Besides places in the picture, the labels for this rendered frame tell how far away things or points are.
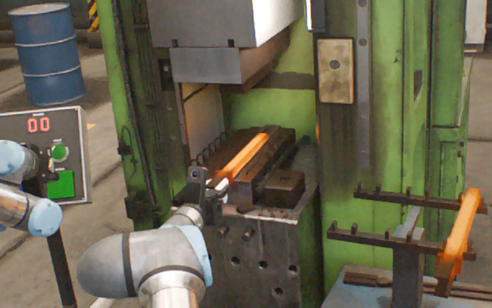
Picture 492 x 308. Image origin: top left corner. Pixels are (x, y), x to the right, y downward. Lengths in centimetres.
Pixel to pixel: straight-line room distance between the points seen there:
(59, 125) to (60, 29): 441
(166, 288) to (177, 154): 95
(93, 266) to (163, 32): 76
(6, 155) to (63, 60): 492
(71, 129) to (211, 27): 53
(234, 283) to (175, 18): 76
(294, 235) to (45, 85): 487
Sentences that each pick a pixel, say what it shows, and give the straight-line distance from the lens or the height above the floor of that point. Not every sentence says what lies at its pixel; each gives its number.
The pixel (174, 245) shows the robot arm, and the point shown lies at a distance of 112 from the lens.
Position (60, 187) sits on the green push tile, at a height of 101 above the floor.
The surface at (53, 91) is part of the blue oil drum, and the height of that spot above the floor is 14.
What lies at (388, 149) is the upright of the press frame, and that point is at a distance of 176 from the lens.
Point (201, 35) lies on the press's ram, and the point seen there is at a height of 140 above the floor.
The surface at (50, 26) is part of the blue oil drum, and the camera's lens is 623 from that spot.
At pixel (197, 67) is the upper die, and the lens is 168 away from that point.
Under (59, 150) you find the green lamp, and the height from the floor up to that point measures 109.
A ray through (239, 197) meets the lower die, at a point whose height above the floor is 94.
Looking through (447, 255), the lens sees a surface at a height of 105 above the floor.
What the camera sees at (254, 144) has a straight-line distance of 194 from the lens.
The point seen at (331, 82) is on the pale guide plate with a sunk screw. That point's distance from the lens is 170.
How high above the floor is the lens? 172
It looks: 23 degrees down
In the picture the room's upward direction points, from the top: 5 degrees counter-clockwise
